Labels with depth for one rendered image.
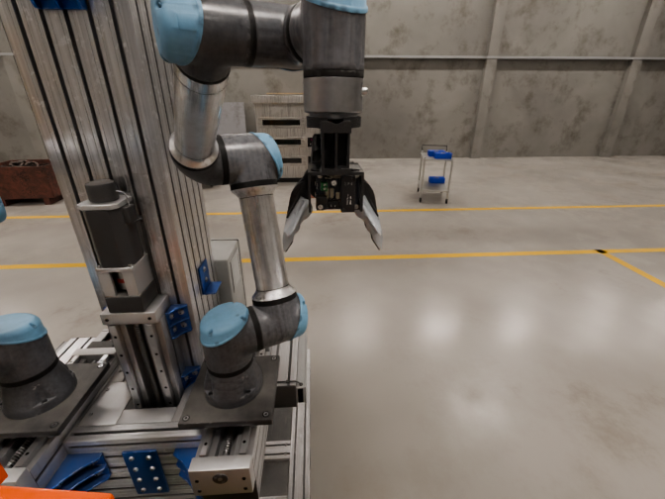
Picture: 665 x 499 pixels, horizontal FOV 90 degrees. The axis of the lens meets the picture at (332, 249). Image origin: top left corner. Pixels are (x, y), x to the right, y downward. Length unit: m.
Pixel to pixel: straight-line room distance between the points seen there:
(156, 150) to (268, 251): 0.34
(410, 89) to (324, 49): 10.68
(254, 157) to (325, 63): 0.43
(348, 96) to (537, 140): 12.58
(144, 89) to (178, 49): 0.41
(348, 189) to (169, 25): 0.27
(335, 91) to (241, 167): 0.44
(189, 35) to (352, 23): 0.19
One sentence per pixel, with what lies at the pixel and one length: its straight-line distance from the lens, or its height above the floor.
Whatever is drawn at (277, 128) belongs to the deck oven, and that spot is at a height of 1.16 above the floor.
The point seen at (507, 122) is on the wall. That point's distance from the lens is 12.33.
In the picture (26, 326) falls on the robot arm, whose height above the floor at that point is 1.26.
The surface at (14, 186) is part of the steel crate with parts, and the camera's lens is 8.05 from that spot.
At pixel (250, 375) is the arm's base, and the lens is 0.93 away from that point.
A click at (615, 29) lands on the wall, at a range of 13.90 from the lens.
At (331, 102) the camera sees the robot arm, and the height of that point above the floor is 1.74.
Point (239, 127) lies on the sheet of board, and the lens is 10.68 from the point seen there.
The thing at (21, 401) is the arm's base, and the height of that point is 1.09.
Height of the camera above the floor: 1.74
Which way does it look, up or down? 24 degrees down
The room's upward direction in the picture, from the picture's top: straight up
